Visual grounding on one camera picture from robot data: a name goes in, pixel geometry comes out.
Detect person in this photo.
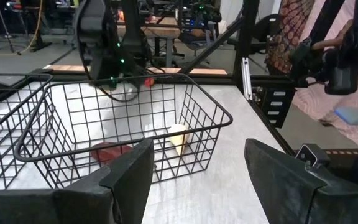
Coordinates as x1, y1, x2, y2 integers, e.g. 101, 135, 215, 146
265, 0, 356, 77

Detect wooden work table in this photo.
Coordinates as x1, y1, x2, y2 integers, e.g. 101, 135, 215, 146
116, 16, 183, 68

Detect black tripod stand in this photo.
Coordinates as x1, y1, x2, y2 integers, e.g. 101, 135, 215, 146
0, 0, 23, 56

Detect black teleoperation handle device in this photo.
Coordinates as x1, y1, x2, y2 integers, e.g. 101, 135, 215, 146
323, 0, 358, 96

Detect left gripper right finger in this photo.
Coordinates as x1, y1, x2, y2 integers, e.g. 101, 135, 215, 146
244, 138, 358, 224

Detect black office chair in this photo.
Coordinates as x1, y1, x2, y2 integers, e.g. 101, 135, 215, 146
178, 18, 223, 65

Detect blue padded seat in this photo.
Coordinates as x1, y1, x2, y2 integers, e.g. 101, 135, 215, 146
334, 107, 358, 128

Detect dark red eggplant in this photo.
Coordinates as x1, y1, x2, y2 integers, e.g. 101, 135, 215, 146
90, 142, 133, 166

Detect black drawer cabinet white labels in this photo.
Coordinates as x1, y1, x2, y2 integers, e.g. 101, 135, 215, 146
259, 86, 296, 129

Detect black wire basket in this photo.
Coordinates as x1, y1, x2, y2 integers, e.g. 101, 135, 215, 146
13, 73, 233, 190
0, 73, 54, 190

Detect white garlic bulb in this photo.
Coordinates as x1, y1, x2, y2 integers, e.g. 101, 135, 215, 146
167, 123, 192, 156

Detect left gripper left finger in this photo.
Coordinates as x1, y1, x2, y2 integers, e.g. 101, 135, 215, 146
0, 138, 155, 224

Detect small table-level camera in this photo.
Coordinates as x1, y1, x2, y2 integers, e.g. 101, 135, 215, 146
295, 143, 331, 169

